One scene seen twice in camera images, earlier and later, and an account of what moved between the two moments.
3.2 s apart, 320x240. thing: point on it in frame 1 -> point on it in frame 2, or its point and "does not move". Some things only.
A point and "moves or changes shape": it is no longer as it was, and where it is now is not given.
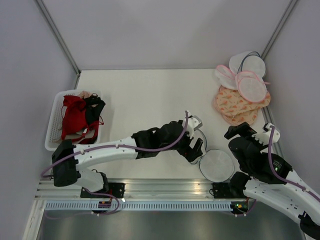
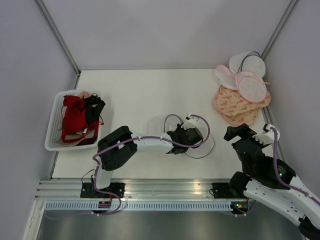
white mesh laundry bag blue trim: [215, 165] moves or changes shape
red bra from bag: [75, 122] does not move
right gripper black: [246, 131] does not move
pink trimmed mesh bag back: [226, 77] does not move
